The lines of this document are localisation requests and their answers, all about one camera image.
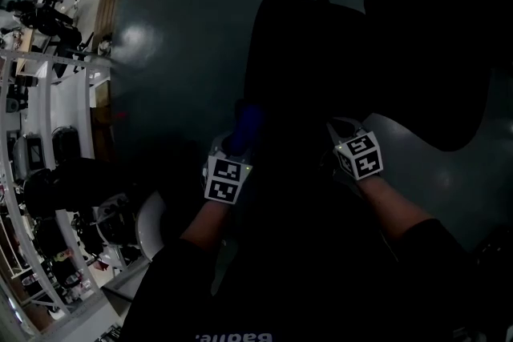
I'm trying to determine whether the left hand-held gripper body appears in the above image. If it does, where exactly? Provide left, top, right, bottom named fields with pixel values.
left=203, top=154, right=253, bottom=206

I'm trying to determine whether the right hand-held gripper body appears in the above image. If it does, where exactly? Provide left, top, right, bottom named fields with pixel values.
left=333, top=131, right=385, bottom=182

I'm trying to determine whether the blue cloth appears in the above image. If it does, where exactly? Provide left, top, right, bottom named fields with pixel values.
left=230, top=104, right=266, bottom=155

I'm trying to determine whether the person's left forearm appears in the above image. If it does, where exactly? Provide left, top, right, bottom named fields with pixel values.
left=180, top=199, right=232, bottom=252

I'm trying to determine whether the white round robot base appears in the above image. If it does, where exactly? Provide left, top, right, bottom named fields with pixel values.
left=135, top=190, right=168, bottom=264

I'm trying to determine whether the person's right forearm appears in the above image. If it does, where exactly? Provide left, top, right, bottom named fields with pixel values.
left=359, top=175, right=434, bottom=240

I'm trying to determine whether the black office chair with headrest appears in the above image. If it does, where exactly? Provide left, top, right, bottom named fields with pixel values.
left=236, top=0, right=368, bottom=189

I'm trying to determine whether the person's black shirt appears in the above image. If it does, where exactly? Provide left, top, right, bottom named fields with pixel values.
left=119, top=187, right=484, bottom=342

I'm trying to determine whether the black bag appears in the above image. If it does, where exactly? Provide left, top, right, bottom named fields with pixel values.
left=51, top=126, right=82, bottom=164

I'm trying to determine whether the small white floor object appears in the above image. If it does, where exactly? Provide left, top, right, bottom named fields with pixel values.
left=97, top=34, right=114, bottom=55

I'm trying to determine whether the white metal shelf rack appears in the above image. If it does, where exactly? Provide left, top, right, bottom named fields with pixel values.
left=0, top=50, right=154, bottom=342

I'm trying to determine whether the gray case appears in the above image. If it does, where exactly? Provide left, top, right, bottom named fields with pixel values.
left=13, top=134, right=44, bottom=178

